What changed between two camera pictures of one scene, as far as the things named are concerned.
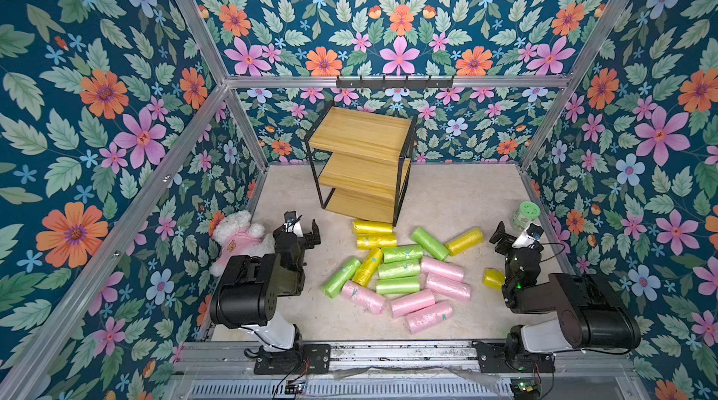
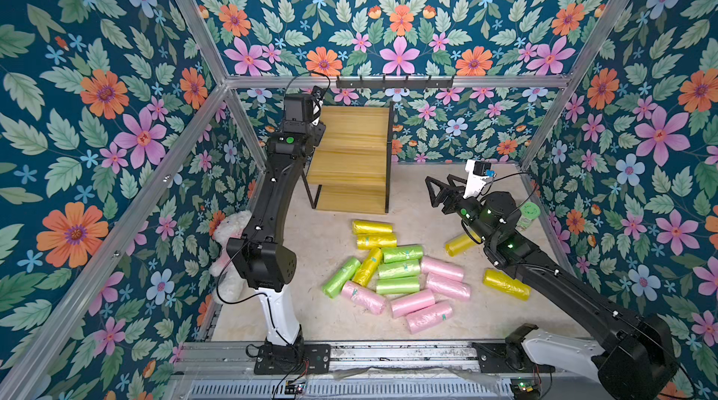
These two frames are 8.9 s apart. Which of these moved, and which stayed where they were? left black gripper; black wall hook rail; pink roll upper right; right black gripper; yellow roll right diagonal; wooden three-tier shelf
Moved: left black gripper; wooden three-tier shelf; right black gripper
Stayed: yellow roll right diagonal; pink roll upper right; black wall hook rail
